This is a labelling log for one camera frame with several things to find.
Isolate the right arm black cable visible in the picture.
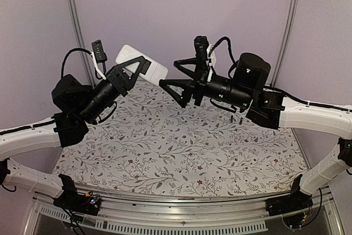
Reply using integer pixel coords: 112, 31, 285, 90
210, 36, 238, 65

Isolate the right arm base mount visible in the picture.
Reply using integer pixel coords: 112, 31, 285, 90
265, 174, 313, 229

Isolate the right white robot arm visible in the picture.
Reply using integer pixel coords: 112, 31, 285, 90
159, 53, 351, 211

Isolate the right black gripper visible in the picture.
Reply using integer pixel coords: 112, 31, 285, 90
159, 57, 251, 109

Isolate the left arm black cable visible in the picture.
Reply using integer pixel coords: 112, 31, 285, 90
60, 48, 94, 78

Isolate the white remote control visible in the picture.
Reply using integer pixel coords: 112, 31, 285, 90
115, 45, 168, 86

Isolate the aluminium frame post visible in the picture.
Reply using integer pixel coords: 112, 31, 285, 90
67, 0, 95, 86
270, 0, 298, 87

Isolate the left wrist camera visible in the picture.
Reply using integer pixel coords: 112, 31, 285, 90
91, 40, 108, 80

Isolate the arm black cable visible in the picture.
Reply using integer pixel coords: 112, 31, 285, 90
210, 36, 238, 65
60, 48, 94, 78

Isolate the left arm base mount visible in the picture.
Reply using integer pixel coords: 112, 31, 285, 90
53, 174, 102, 216

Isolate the left aluminium frame post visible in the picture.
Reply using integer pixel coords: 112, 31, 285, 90
67, 0, 95, 86

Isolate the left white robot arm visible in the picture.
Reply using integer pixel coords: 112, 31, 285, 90
1, 56, 146, 210

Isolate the floral patterned table mat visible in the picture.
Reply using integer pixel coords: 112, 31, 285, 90
54, 81, 307, 196

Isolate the front aluminium rail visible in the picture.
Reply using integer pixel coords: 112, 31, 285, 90
24, 184, 346, 234

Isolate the right aluminium frame post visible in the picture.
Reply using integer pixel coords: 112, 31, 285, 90
270, 0, 298, 87

